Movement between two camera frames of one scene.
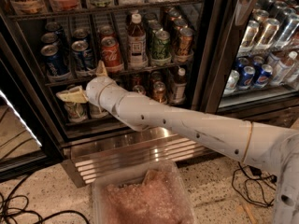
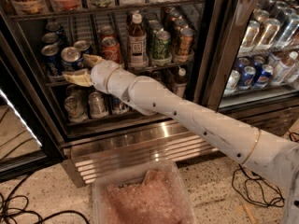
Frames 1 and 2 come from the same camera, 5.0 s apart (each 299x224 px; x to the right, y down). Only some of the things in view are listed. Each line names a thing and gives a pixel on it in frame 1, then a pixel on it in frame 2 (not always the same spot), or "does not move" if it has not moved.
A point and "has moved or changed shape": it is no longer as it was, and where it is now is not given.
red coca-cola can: x=111 y=54 does not move
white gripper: x=94 y=91 → x=100 y=73
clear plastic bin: x=150 y=193 does not move
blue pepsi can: x=83 y=57 has moved or changed shape
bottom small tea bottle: x=179 y=87 does not move
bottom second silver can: x=96 y=111 does not move
